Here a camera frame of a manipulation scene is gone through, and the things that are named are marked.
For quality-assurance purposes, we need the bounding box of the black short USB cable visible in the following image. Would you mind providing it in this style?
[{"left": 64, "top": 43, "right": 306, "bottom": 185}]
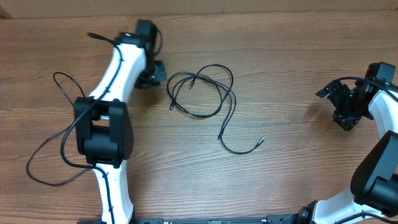
[{"left": 25, "top": 72, "right": 94, "bottom": 187}]

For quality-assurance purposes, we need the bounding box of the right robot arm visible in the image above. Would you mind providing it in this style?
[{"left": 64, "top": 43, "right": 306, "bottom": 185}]
[{"left": 283, "top": 62, "right": 397, "bottom": 223}]

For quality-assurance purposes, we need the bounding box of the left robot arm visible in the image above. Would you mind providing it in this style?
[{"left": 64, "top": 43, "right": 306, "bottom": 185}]
[{"left": 73, "top": 20, "right": 167, "bottom": 223}]

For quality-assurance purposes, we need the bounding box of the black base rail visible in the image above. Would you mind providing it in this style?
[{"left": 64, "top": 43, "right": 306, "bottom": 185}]
[{"left": 126, "top": 213, "right": 314, "bottom": 224}]

